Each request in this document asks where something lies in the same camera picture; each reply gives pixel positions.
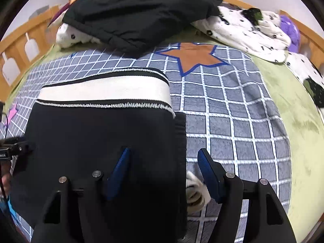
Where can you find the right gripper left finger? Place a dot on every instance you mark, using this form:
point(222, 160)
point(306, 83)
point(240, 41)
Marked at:
point(73, 214)

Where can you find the black pants with white stripe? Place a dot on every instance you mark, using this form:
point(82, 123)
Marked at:
point(77, 127)

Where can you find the green bed sheet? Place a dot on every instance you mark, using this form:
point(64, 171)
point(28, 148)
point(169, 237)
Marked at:
point(298, 118)

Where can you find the blue grid blanket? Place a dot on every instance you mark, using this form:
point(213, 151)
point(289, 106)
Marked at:
point(81, 108)

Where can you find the black jacket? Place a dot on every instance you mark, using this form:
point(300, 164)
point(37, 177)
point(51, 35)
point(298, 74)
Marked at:
point(135, 26)

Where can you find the white floral quilt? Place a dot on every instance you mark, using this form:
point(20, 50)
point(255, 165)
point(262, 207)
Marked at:
point(252, 31)

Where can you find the purple plush toy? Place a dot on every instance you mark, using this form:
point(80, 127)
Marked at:
point(290, 29)

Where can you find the wooden bed frame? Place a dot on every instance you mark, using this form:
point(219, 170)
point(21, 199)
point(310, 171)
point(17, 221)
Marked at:
point(33, 39)

